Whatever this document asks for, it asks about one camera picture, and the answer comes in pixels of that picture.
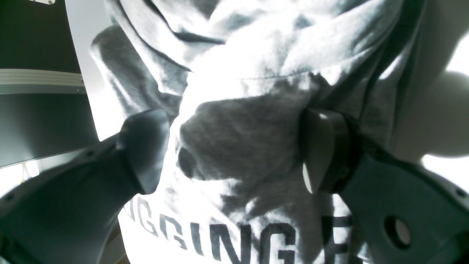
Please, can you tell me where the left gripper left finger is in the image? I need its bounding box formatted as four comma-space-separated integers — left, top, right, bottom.
0, 110, 169, 264

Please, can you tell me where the grey Hugging Face T-shirt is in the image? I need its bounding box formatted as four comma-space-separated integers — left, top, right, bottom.
91, 0, 425, 264

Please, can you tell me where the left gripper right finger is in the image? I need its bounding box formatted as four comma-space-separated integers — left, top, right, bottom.
300, 109, 469, 264

